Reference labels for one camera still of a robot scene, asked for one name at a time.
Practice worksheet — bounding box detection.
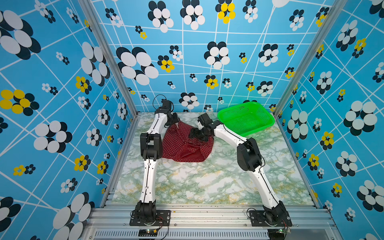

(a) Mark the red polka dot skirt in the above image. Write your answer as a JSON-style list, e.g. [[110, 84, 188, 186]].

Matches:
[[162, 121, 214, 163]]

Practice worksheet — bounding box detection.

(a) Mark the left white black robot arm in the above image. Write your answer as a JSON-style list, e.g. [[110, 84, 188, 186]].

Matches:
[[133, 107, 179, 224]]

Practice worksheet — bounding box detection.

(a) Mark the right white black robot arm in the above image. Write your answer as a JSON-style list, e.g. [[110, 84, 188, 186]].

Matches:
[[190, 114, 292, 226]]

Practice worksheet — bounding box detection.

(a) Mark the green plastic basket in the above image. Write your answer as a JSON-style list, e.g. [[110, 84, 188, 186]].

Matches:
[[218, 102, 275, 137]]

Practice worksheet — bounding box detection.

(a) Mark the left green circuit board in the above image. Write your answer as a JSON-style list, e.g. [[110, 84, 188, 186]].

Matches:
[[138, 229, 159, 239]]

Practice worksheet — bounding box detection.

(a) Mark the green circuit board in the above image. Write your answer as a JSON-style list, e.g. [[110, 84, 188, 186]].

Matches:
[[138, 229, 159, 239], [268, 229, 290, 240]]

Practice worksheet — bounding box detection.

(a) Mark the right green circuit board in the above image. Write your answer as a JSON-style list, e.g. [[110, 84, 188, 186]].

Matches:
[[268, 229, 290, 240]]

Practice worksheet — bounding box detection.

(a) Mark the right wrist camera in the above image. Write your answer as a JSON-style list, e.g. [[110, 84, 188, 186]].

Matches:
[[198, 113, 213, 127]]

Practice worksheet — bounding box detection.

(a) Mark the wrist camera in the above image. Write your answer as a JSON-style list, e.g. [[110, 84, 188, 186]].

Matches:
[[198, 113, 213, 127], [162, 99, 174, 112]]

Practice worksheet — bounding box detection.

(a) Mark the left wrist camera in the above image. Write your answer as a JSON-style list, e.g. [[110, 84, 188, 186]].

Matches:
[[162, 99, 174, 112]]

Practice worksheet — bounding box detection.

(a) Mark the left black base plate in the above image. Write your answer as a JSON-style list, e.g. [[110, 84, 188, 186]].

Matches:
[[129, 210, 171, 227]]

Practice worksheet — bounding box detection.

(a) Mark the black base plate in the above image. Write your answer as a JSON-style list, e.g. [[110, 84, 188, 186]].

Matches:
[[129, 210, 171, 227], [247, 210, 293, 228]]

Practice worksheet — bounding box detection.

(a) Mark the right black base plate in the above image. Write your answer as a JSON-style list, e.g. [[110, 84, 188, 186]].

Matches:
[[247, 210, 293, 228]]

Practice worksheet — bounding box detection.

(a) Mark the aluminium front rail frame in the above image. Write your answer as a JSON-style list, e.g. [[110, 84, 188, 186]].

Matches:
[[81, 204, 342, 240]]

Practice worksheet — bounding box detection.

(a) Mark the left aluminium corner post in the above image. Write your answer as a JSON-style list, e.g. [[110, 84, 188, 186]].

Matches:
[[79, 0, 139, 120]]

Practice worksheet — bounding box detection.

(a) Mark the aluminium corner post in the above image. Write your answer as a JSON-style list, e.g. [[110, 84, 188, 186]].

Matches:
[[274, 0, 348, 119], [79, 0, 139, 120]]

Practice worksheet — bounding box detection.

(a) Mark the right aluminium corner post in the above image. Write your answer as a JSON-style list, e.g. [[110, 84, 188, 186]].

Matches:
[[274, 0, 348, 119]]

